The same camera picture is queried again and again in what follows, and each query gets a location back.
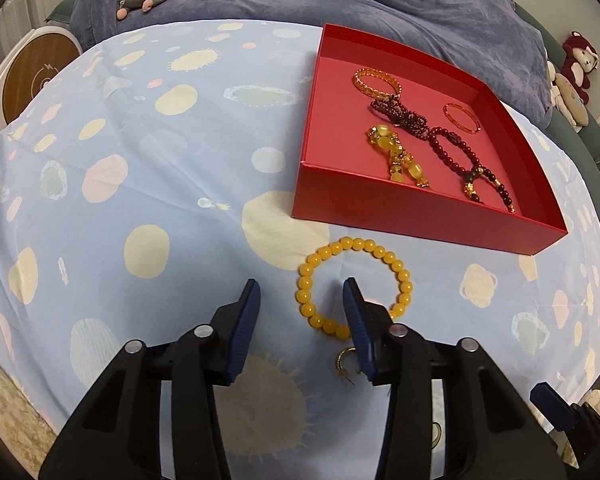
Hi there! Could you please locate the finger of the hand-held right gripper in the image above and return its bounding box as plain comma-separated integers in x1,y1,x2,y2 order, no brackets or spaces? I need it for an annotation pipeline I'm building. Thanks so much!
530,381,600,462

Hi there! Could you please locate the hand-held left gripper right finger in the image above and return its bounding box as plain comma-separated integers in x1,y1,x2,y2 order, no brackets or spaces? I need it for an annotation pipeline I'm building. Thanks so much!
342,276,568,480

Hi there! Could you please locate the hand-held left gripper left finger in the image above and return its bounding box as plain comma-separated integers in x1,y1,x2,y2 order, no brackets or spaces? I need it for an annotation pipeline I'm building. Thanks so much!
39,278,262,480

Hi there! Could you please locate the small gold ring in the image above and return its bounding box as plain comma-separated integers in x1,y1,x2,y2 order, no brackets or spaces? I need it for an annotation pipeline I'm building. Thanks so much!
336,347,363,386

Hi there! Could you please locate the yellow bead bracelet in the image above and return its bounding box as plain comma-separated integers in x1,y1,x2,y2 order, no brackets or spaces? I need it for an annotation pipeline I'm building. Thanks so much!
294,239,413,343

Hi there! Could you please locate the red cardboard box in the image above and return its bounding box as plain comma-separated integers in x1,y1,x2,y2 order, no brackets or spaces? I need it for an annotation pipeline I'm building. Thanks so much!
291,22,568,257

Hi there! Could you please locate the yellow-green chunky bead bracelet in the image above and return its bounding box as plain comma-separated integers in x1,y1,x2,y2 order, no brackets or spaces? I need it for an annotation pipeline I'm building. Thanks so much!
365,124,431,191

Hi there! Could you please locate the dark brown bead bracelet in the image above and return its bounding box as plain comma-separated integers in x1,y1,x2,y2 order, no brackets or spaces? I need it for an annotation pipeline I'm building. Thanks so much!
460,162,518,213

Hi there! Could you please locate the dark red bead bracelet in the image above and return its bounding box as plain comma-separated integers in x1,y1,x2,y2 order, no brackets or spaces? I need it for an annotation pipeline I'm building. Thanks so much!
427,129,482,177

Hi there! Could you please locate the purple bead bracelet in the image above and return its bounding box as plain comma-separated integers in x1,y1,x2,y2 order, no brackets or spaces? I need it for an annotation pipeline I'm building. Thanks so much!
370,95,428,131

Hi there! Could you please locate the gold bangle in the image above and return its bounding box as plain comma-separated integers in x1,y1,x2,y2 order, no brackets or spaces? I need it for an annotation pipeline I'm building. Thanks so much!
442,102,482,135

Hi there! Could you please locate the amber crystal bracelet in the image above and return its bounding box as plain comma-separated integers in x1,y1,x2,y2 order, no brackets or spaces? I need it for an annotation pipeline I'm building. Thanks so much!
352,67,405,101

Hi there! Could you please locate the light blue printed bedsheet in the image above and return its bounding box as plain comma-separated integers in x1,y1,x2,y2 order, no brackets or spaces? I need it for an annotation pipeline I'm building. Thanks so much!
0,19,600,480

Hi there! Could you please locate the beige plush toy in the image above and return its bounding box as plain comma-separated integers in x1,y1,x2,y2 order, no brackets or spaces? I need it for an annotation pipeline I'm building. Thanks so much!
546,59,591,128

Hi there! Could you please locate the blue-grey plush blanket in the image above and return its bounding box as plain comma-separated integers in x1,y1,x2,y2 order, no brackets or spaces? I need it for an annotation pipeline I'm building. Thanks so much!
70,0,553,116

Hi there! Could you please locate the round wooden side table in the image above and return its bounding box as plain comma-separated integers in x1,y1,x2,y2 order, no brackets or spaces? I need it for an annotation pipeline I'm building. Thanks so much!
0,27,83,126

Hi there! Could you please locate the red monkey plush toy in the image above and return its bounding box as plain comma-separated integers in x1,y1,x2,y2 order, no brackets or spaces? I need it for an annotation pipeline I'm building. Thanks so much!
561,31,600,105

